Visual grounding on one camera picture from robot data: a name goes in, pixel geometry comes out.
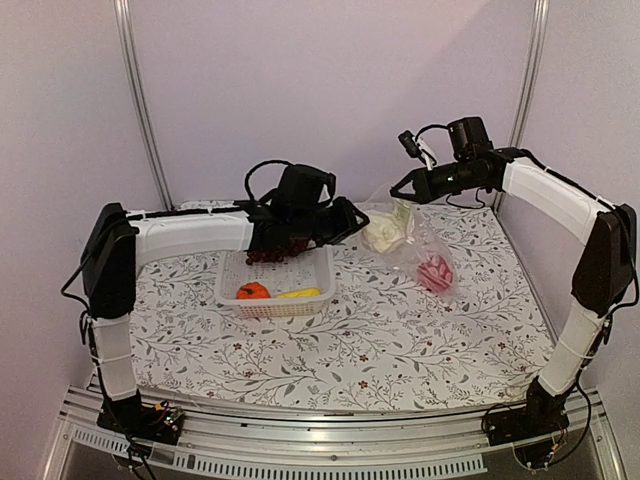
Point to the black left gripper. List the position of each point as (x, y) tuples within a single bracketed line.
[(348, 222)]

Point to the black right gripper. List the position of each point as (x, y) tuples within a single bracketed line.
[(424, 188)]

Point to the white toy cauliflower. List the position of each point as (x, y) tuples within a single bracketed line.
[(388, 230)]

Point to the clear zip top bag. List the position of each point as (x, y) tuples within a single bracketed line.
[(421, 245)]

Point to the white perforated plastic basket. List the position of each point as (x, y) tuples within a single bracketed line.
[(314, 268)]

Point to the red toy pepper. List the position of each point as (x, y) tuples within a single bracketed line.
[(435, 274)]

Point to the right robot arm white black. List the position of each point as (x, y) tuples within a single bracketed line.
[(605, 231)]

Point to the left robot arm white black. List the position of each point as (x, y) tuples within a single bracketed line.
[(121, 243)]

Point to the dark red toy grapes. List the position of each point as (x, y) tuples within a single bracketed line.
[(293, 248)]

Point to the yellow toy corn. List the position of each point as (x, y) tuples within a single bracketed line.
[(301, 293)]

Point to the floral patterned table mat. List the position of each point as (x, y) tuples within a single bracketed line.
[(381, 343)]

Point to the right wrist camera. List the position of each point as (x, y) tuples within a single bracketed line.
[(417, 149)]

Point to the right aluminium frame post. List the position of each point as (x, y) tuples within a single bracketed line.
[(531, 71)]

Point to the aluminium frame post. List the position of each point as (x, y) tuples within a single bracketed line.
[(124, 23), (531, 71)]

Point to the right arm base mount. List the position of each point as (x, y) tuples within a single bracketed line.
[(537, 431)]

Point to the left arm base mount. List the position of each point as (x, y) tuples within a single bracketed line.
[(160, 423)]

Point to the left aluminium frame post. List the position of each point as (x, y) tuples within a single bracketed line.
[(124, 23)]

